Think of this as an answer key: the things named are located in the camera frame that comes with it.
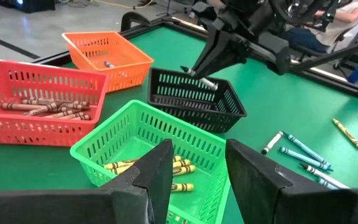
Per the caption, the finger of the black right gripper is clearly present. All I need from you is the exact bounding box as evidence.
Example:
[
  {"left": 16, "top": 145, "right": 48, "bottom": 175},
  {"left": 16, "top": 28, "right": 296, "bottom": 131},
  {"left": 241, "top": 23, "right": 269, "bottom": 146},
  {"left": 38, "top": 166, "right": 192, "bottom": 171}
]
[
  {"left": 205, "top": 37, "right": 250, "bottom": 77},
  {"left": 193, "top": 29, "right": 229, "bottom": 77}
]

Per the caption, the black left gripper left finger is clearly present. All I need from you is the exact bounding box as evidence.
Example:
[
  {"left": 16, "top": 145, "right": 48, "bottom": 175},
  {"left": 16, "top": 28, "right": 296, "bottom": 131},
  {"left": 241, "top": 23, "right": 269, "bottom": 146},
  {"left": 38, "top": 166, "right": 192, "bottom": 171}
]
[{"left": 0, "top": 139, "right": 174, "bottom": 224}]

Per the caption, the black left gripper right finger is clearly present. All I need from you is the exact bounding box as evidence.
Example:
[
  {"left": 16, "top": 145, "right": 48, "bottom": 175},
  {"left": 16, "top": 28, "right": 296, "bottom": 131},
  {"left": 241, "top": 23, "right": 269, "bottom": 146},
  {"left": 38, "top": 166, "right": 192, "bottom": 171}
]
[{"left": 225, "top": 139, "right": 358, "bottom": 224}]

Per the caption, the white-wrapped black crayon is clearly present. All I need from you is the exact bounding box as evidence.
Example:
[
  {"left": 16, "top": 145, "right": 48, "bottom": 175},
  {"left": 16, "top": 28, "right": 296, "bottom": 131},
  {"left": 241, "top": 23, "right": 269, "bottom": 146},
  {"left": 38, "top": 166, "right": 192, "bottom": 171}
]
[
  {"left": 180, "top": 65, "right": 219, "bottom": 91},
  {"left": 300, "top": 162, "right": 351, "bottom": 190}
]

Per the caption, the white crayon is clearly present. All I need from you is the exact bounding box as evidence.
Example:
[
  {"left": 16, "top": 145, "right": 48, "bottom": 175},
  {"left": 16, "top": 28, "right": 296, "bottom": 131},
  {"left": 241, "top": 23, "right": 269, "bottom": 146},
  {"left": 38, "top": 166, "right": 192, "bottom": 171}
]
[{"left": 260, "top": 131, "right": 285, "bottom": 156}]

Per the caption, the black plastic basket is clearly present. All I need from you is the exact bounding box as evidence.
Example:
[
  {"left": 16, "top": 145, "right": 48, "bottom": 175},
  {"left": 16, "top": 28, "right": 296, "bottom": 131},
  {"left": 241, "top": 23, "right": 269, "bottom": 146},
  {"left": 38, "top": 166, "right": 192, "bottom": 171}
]
[{"left": 147, "top": 67, "right": 248, "bottom": 134}]

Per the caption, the red plastic basket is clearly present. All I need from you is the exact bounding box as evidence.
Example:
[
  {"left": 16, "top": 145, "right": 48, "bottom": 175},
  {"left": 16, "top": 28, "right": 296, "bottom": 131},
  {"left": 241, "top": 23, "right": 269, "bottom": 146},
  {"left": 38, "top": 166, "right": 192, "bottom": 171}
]
[{"left": 0, "top": 58, "right": 110, "bottom": 147}]

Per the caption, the person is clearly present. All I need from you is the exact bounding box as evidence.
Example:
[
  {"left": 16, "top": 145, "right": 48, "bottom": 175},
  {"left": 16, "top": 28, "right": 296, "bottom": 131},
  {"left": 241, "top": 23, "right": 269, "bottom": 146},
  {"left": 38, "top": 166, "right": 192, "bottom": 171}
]
[{"left": 280, "top": 0, "right": 358, "bottom": 54}]

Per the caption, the orange plastic basket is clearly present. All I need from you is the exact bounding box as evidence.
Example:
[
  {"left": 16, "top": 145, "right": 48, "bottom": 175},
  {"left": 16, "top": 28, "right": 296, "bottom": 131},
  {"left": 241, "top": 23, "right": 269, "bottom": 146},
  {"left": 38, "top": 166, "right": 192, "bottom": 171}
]
[{"left": 62, "top": 30, "right": 155, "bottom": 93}]

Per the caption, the green plastic basket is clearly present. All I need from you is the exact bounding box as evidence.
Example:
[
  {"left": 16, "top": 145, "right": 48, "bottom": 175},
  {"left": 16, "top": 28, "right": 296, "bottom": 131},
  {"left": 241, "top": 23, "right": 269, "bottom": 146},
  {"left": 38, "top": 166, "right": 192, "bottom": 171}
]
[{"left": 69, "top": 99, "right": 231, "bottom": 224}]

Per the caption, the black computer case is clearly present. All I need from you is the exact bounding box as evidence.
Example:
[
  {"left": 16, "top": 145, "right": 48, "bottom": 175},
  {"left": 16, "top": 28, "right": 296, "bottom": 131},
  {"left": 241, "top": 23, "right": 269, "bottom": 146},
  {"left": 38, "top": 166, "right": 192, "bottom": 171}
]
[{"left": 0, "top": 0, "right": 57, "bottom": 14}]

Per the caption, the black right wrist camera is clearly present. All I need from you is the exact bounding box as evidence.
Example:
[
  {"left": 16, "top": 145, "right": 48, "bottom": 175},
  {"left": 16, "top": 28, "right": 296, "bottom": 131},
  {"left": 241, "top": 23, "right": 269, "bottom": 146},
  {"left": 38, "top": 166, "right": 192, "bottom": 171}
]
[{"left": 257, "top": 30, "right": 292, "bottom": 77}]

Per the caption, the black table clamp handle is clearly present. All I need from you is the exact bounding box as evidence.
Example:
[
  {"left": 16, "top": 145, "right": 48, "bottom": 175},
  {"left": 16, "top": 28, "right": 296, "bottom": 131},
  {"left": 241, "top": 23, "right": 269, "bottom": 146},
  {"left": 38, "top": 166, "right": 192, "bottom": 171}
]
[{"left": 120, "top": 11, "right": 152, "bottom": 32}]

